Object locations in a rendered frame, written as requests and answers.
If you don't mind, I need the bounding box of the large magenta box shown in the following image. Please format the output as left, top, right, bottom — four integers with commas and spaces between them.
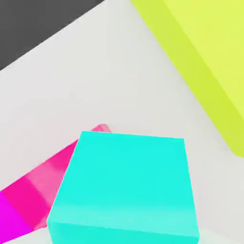
0, 191, 35, 244

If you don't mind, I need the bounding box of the large pink box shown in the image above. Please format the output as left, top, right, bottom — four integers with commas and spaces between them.
0, 123, 112, 232

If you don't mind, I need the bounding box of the large yellow box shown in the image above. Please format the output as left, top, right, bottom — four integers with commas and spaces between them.
130, 0, 244, 159

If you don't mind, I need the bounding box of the small cyan cube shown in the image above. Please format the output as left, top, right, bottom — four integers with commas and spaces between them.
46, 130, 201, 244

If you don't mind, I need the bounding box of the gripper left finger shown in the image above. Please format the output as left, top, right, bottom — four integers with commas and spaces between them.
3, 225, 53, 244

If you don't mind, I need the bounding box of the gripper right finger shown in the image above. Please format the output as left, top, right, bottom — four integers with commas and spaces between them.
198, 229, 244, 244

